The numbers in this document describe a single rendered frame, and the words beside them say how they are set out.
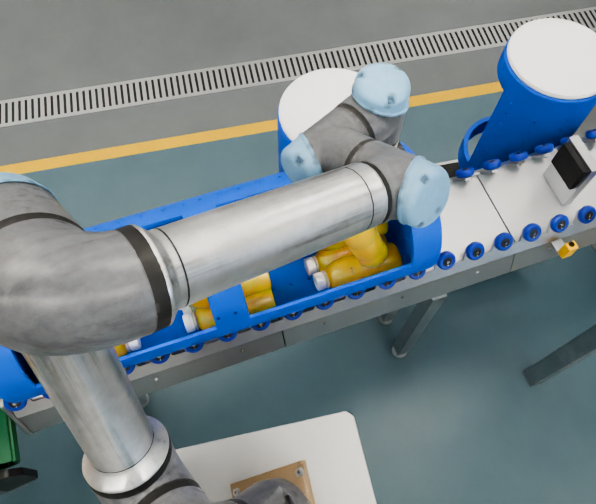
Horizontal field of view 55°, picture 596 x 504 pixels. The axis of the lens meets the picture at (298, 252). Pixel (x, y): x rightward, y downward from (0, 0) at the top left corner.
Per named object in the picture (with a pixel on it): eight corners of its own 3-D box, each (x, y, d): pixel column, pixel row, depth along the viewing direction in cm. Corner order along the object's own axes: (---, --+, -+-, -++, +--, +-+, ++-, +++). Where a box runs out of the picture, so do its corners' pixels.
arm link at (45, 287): (-27, 314, 36) (464, 142, 62) (-61, 243, 43) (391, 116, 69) (20, 438, 42) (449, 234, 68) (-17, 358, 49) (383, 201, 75)
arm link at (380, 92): (336, 81, 72) (382, 46, 75) (332, 134, 82) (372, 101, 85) (381, 118, 70) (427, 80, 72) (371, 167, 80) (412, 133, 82)
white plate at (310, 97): (255, 104, 141) (256, 107, 142) (330, 177, 132) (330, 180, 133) (338, 50, 148) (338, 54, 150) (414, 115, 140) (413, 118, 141)
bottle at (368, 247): (384, 235, 120) (361, 196, 106) (392, 262, 117) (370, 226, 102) (354, 245, 122) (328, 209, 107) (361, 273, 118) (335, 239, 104)
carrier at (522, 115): (501, 192, 234) (431, 185, 235) (608, 25, 155) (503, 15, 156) (503, 254, 222) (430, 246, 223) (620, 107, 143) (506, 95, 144)
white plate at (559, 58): (609, 22, 154) (606, 26, 155) (506, 12, 155) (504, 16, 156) (621, 102, 142) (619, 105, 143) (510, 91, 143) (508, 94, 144)
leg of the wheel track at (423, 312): (409, 355, 220) (450, 297, 163) (395, 360, 219) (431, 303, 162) (403, 341, 222) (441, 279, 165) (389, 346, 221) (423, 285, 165)
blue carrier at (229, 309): (421, 284, 131) (459, 236, 104) (37, 411, 118) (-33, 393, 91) (375, 180, 140) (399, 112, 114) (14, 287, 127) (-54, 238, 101)
